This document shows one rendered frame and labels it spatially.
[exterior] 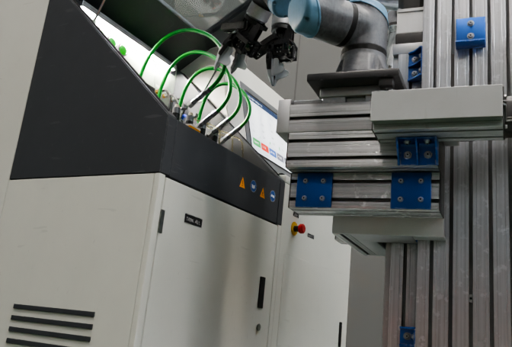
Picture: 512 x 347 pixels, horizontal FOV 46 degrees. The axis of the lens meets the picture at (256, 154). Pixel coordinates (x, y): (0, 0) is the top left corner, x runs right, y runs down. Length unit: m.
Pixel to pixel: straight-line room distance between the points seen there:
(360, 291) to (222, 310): 1.98
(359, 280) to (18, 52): 2.39
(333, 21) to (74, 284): 0.94
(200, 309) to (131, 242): 0.30
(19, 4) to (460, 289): 1.68
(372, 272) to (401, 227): 2.22
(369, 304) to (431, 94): 2.50
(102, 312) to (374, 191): 0.73
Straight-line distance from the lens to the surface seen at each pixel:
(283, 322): 2.16
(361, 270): 3.72
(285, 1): 1.81
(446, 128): 1.32
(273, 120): 2.78
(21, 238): 1.86
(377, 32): 1.57
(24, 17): 2.23
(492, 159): 1.58
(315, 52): 4.25
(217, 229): 1.77
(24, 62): 2.12
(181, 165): 1.63
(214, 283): 1.77
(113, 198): 1.64
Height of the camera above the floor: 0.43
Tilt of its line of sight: 16 degrees up
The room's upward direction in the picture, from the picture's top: 6 degrees clockwise
